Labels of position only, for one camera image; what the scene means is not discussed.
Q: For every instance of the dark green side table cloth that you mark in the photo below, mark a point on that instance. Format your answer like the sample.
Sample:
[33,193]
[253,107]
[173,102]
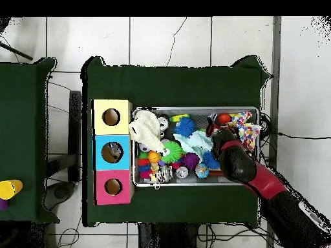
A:
[23,129]

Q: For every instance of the cream knitted cloth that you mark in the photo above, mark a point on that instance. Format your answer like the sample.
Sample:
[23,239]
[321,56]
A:
[146,129]

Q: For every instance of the small orange basketball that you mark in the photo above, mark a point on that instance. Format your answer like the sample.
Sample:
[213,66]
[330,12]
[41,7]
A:
[153,156]

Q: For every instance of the red orange smooth ball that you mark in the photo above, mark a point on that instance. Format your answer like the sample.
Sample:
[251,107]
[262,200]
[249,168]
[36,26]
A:
[223,118]

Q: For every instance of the crushed silver can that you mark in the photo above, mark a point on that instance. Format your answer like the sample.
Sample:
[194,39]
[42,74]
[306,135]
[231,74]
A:
[164,173]

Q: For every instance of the green spiky rubber ball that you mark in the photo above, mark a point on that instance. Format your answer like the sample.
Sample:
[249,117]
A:
[171,151]

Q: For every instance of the yellow plastic cup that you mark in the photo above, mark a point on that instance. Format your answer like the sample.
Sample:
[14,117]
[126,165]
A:
[9,189]

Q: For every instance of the clear plastic bottle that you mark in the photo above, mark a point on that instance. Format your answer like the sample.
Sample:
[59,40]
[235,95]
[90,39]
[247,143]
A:
[116,151]

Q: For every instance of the grey round floor base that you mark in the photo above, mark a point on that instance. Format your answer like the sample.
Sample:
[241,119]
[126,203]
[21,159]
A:
[62,192]

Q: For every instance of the blue spiky rubber ball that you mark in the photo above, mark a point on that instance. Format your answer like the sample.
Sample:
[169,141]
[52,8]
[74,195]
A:
[185,126]

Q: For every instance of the wooden box with three holes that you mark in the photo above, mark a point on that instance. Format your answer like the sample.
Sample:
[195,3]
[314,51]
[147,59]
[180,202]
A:
[124,111]

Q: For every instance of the purple object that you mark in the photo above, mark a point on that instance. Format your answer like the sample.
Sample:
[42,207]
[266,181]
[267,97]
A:
[2,204]

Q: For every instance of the polka dot colourful cloth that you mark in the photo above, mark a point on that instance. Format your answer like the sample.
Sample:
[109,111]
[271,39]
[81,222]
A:
[247,129]

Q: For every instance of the black upright panel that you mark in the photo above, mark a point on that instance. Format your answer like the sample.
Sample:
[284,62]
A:
[75,129]

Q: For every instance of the small globe ball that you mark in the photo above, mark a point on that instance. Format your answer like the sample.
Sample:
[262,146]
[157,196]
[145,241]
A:
[201,171]

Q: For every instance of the mint green fuzzy cloth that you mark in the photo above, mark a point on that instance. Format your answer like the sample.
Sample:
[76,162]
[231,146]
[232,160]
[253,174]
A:
[195,142]

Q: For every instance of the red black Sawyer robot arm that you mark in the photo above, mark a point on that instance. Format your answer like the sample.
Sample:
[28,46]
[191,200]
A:
[238,163]

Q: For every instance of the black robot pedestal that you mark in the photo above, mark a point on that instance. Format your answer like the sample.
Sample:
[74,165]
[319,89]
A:
[170,237]

